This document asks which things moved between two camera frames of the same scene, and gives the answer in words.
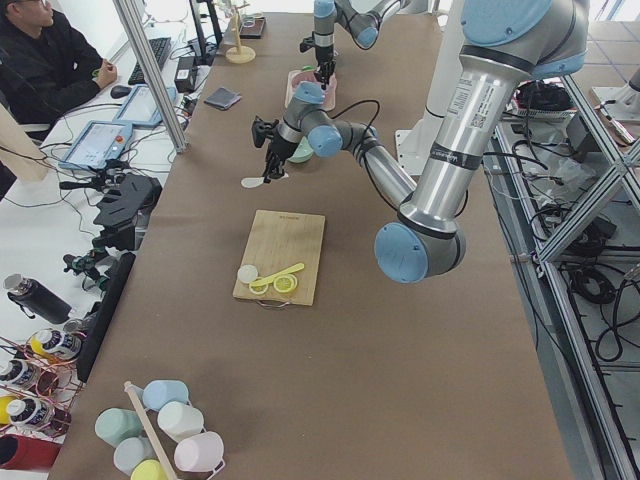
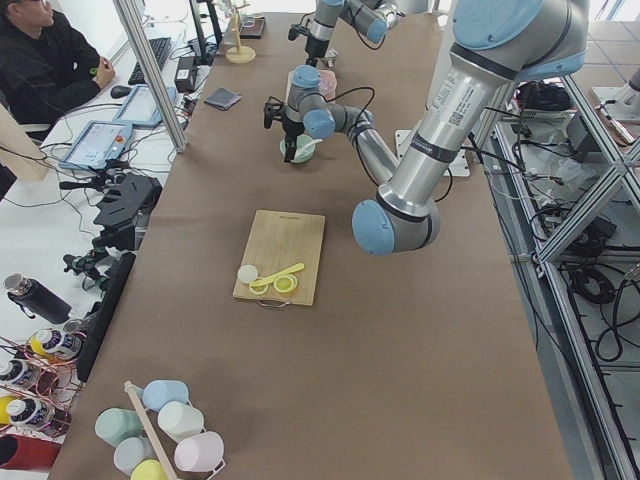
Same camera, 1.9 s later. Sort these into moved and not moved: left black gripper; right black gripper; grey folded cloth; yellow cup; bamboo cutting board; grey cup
Moved: left black gripper; right black gripper
Not moved: grey cup; bamboo cutting board; grey folded cloth; yellow cup
